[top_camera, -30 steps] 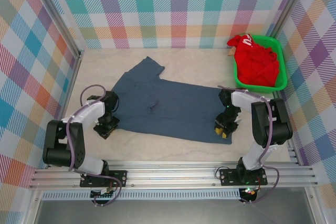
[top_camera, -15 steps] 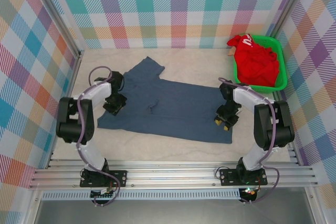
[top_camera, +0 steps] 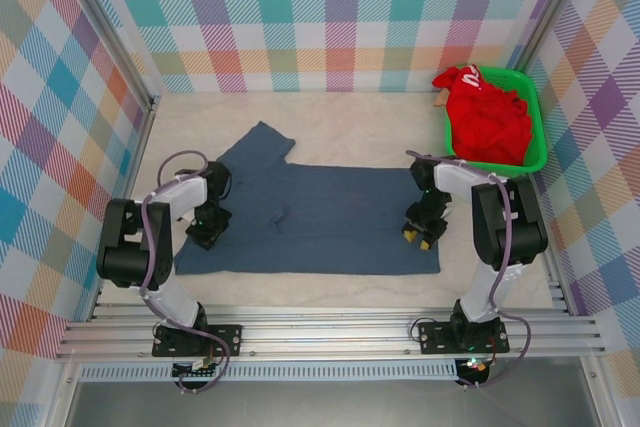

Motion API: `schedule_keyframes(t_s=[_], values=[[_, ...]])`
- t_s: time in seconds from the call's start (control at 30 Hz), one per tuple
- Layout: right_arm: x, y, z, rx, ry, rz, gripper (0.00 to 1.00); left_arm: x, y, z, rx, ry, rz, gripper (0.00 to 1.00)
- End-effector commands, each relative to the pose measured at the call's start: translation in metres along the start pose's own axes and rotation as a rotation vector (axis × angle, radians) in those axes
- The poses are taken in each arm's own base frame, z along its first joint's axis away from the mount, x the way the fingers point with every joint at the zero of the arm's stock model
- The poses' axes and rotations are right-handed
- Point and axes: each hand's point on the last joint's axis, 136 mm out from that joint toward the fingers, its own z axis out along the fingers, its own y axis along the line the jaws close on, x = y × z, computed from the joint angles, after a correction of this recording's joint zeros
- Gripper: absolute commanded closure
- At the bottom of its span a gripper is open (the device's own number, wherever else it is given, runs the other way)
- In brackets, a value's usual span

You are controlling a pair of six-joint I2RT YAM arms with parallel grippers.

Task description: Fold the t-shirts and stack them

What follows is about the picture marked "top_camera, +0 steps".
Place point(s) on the aluminium frame post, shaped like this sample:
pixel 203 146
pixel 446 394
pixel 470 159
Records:
pixel 550 12
pixel 107 29

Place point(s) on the aluminium side rail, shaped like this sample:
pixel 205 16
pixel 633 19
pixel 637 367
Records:
pixel 559 292
pixel 140 147

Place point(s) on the tan paper tag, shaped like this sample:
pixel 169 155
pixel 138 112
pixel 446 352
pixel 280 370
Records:
pixel 441 97

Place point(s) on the blue t-shirt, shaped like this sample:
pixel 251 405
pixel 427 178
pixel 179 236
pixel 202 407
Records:
pixel 325 222

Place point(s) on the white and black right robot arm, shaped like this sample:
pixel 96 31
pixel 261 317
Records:
pixel 455 177

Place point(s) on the green plastic basket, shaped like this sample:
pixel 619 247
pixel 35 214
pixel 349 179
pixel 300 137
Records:
pixel 537 147

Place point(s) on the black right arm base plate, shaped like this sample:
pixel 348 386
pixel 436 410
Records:
pixel 430 334

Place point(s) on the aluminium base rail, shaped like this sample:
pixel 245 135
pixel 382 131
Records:
pixel 325 334

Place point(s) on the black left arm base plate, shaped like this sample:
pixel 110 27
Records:
pixel 227 334

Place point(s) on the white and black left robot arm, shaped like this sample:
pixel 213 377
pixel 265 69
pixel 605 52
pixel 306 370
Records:
pixel 172 299

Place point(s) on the red t-shirt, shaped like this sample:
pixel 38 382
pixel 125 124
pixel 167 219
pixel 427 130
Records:
pixel 480 127

